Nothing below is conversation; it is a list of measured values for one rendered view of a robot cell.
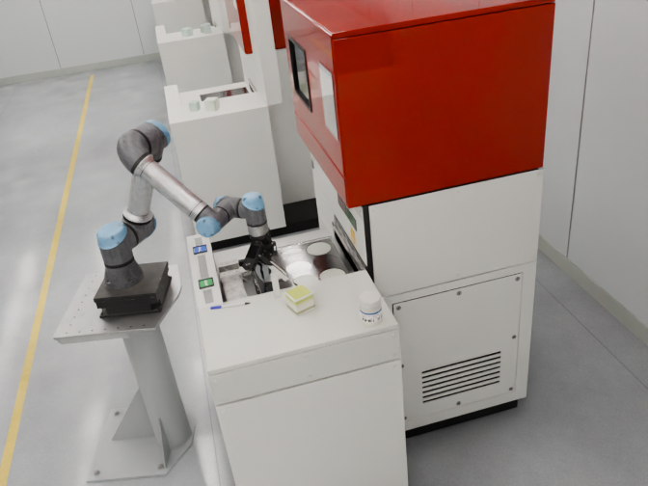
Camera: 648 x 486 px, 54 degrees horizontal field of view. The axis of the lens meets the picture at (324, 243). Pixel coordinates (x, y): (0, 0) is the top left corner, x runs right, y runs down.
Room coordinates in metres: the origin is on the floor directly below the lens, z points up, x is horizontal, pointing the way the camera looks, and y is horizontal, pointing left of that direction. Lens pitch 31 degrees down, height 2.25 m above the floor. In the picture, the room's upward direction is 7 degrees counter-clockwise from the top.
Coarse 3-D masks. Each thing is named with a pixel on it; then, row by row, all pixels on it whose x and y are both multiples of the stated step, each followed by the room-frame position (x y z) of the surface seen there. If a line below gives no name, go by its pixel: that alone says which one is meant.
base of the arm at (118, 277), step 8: (104, 264) 2.15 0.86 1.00; (120, 264) 2.13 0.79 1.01; (128, 264) 2.15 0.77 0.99; (136, 264) 2.18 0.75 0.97; (104, 272) 2.16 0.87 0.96; (112, 272) 2.13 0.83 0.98; (120, 272) 2.12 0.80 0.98; (128, 272) 2.14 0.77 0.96; (136, 272) 2.15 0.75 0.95; (104, 280) 2.15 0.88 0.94; (112, 280) 2.12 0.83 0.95; (120, 280) 2.11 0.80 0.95; (128, 280) 2.13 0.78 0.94; (136, 280) 2.14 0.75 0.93; (112, 288) 2.11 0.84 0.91; (120, 288) 2.11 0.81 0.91
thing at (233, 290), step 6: (228, 282) 2.11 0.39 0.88; (234, 282) 2.11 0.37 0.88; (240, 282) 2.10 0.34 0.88; (228, 288) 2.07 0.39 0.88; (234, 288) 2.06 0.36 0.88; (240, 288) 2.06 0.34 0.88; (228, 294) 2.03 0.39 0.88; (234, 294) 2.02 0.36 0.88; (240, 294) 2.02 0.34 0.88; (246, 294) 2.01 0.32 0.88; (228, 300) 1.99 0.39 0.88
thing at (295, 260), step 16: (320, 240) 2.31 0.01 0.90; (272, 256) 2.23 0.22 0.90; (288, 256) 2.22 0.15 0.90; (304, 256) 2.20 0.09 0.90; (320, 256) 2.19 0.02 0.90; (336, 256) 2.17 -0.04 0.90; (288, 272) 2.10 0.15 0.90; (304, 272) 2.09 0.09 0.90; (320, 272) 2.07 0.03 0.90; (272, 288) 2.00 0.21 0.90
